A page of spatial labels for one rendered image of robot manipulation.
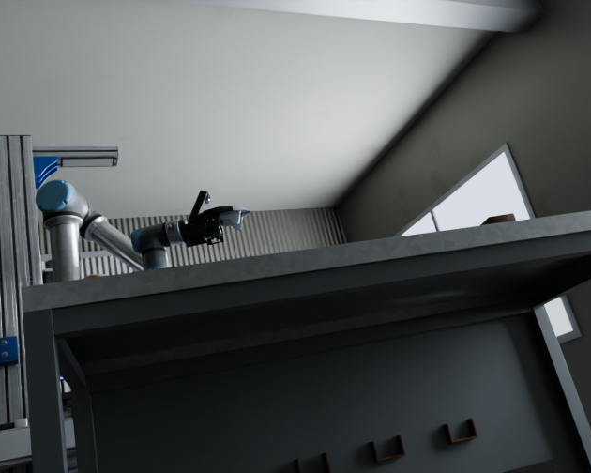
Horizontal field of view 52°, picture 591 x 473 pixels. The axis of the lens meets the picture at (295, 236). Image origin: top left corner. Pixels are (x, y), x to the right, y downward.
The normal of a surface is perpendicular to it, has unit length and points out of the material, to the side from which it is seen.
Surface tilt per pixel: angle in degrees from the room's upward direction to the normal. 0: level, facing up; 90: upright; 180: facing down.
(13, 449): 90
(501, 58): 90
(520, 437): 90
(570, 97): 90
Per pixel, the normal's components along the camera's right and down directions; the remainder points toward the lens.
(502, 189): -0.91, 0.07
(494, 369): 0.21, -0.39
